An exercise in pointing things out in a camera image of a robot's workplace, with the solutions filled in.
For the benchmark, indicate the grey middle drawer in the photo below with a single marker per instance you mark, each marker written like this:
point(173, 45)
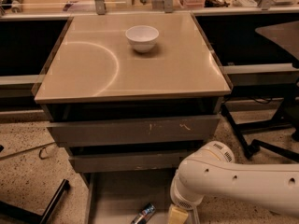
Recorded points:
point(133, 161)

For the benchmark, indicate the beige top drawer cabinet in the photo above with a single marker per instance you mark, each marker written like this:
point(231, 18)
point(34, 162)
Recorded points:
point(96, 64)

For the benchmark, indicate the black desk frame right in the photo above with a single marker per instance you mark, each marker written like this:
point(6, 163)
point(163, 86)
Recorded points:
point(256, 126)

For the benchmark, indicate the open bottom drawer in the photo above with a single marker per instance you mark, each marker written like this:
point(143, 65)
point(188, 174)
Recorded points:
point(118, 197)

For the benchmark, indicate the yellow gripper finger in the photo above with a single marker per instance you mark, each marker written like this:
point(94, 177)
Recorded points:
point(177, 215)

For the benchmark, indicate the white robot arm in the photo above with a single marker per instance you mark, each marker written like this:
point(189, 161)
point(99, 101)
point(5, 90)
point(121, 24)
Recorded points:
point(212, 171)

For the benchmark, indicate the white ceramic bowl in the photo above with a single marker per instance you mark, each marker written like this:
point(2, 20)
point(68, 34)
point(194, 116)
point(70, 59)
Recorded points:
point(142, 38)

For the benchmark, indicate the grey top drawer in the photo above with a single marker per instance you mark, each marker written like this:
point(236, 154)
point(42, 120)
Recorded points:
point(133, 131)

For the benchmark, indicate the black metal leg left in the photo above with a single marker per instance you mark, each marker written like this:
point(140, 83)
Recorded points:
point(31, 217)

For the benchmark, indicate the redbull can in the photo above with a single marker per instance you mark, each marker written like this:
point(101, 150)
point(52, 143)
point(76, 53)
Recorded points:
point(145, 214)

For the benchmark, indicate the grey drawer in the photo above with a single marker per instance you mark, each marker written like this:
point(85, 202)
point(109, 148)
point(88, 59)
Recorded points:
point(133, 161)
point(133, 131)

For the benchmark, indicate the black office chair base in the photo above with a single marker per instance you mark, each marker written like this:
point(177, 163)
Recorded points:
point(257, 144)

